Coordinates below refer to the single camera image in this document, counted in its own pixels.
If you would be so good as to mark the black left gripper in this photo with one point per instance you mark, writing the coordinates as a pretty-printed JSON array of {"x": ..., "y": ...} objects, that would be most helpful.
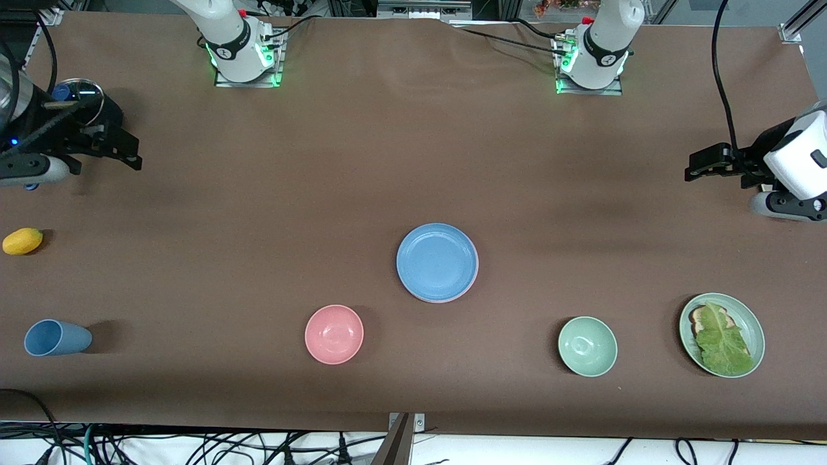
[{"x": 753, "y": 157}]

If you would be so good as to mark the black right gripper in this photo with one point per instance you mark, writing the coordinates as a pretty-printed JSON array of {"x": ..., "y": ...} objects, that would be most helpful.
[{"x": 97, "y": 121}]

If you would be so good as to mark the blue plate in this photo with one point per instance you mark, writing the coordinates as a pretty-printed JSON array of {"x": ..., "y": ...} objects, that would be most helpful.
[{"x": 437, "y": 261}]

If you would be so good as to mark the pink plate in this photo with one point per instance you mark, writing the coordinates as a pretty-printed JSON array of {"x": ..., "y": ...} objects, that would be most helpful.
[{"x": 452, "y": 301}]

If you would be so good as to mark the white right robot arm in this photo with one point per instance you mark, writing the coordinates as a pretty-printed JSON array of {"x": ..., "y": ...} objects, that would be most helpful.
[{"x": 229, "y": 39}]

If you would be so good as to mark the blue pot with glass lid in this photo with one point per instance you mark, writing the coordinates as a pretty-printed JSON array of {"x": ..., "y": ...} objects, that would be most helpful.
[{"x": 113, "y": 113}]

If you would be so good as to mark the yellow lemon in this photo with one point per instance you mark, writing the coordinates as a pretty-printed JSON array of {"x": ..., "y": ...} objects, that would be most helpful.
[{"x": 22, "y": 241}]

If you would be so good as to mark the toast slice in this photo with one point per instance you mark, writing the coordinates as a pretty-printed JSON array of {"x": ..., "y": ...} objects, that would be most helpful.
[{"x": 696, "y": 316}]

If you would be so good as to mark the green plate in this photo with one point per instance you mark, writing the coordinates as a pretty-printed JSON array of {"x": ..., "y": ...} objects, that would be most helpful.
[{"x": 753, "y": 323}]

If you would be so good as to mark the green lettuce leaf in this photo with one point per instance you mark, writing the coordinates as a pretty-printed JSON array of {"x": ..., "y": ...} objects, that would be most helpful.
[{"x": 723, "y": 345}]

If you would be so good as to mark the blue cup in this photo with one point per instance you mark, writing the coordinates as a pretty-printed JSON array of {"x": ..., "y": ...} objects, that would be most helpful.
[{"x": 55, "y": 338}]

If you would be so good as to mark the small green bowl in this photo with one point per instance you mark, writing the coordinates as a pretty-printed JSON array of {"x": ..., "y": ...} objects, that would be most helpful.
[{"x": 587, "y": 347}]

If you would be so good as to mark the small pink bowl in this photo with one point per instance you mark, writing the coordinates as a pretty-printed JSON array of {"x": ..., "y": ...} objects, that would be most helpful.
[{"x": 334, "y": 334}]

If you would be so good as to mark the grey power strip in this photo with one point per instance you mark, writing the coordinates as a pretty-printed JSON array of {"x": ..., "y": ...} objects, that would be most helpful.
[{"x": 420, "y": 10}]

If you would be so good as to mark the dark angled bar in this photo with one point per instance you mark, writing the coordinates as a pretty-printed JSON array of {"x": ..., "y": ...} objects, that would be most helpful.
[{"x": 395, "y": 445}]

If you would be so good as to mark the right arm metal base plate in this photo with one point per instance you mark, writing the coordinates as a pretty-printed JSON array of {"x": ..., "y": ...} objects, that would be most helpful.
[{"x": 249, "y": 84}]

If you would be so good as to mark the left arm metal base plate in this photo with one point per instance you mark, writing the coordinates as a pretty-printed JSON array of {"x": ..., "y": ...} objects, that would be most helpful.
[{"x": 581, "y": 92}]

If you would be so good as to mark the aluminium frame profile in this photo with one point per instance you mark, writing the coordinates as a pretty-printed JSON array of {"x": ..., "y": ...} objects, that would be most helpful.
[
  {"x": 791, "y": 31},
  {"x": 52, "y": 16}
]

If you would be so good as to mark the metal table edge bracket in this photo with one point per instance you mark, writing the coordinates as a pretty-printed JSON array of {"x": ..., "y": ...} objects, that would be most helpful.
[{"x": 418, "y": 421}]

